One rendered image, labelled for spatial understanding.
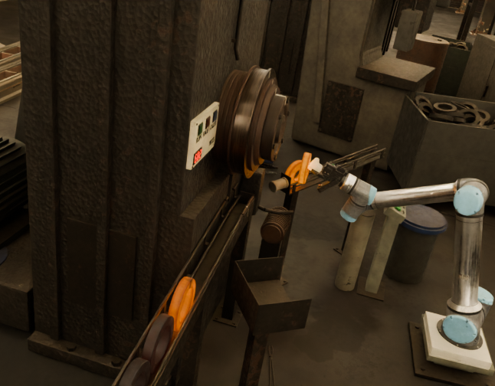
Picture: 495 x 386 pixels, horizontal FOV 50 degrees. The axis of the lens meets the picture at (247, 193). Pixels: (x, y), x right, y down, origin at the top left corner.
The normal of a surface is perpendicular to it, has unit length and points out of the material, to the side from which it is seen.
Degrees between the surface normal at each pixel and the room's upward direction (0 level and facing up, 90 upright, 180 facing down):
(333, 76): 90
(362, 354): 0
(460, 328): 93
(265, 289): 5
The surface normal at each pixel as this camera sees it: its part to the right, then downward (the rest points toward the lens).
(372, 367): 0.14, -0.88
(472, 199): -0.58, 0.15
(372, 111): -0.48, 0.34
